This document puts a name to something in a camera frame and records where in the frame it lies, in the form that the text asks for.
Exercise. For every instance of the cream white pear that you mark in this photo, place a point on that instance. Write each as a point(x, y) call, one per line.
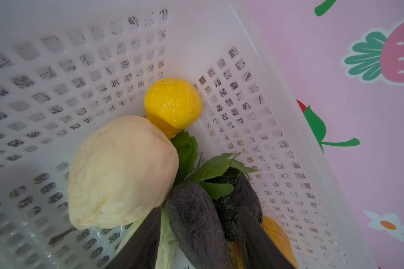
point(121, 172)

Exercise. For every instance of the yellow mango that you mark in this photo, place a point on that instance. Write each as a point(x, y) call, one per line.
point(276, 234)

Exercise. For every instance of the dark black avocado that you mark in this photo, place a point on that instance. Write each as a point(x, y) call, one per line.
point(224, 178)

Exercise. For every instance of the white plastic perforated basket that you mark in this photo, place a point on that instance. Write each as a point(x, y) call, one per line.
point(69, 67)

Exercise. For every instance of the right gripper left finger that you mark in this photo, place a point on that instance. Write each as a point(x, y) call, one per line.
point(141, 250)

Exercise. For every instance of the dark purple eggplant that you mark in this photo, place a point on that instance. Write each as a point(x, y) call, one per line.
point(195, 223)

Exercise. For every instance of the white chinese cabbage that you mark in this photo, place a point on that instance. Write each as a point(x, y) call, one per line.
point(167, 244)

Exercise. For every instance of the small yellow lemon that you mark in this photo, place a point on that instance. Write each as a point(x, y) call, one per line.
point(173, 105)

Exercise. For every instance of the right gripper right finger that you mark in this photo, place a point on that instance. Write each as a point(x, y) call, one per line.
point(257, 249)

